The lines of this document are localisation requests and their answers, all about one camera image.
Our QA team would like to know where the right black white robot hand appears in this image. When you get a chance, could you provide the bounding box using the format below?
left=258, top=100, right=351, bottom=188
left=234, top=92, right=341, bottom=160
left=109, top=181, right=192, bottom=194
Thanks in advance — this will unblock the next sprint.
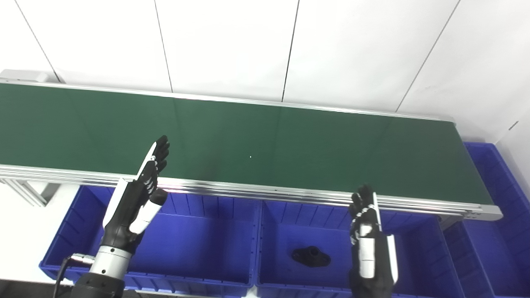
left=348, top=185, right=399, bottom=298

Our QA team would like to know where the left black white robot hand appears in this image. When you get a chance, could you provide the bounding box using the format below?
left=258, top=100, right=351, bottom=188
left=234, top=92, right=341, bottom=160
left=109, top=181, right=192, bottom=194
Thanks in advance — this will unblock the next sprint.
left=101, top=135, right=170, bottom=253

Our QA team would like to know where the black flanged mechanical part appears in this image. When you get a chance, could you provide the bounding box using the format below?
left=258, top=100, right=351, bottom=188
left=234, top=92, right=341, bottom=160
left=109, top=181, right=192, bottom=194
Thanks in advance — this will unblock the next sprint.
left=291, top=246, right=331, bottom=267

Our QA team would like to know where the blue plastic bin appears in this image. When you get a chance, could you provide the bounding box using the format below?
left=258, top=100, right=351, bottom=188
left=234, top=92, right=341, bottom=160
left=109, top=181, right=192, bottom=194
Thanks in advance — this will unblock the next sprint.
left=443, top=142, right=530, bottom=298
left=39, top=185, right=261, bottom=296
left=255, top=200, right=466, bottom=298

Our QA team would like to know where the aluminium conveyor support leg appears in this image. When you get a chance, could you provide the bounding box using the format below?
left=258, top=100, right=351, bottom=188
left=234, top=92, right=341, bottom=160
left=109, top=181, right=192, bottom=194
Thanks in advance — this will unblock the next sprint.
left=438, top=215, right=461, bottom=231
left=0, top=179, right=60, bottom=207

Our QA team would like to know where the green conveyor belt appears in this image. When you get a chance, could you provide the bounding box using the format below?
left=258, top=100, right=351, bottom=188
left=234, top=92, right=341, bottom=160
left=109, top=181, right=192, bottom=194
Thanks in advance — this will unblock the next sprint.
left=0, top=83, right=494, bottom=205
left=0, top=79, right=504, bottom=222

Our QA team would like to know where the grey conveyor end housing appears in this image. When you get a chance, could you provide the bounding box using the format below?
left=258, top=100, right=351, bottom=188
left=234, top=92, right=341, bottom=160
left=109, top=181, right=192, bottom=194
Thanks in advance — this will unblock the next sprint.
left=0, top=69, right=60, bottom=83

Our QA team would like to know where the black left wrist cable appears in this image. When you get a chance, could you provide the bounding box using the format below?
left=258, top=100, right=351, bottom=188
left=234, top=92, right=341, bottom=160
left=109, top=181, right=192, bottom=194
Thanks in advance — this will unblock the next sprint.
left=52, top=255, right=98, bottom=298

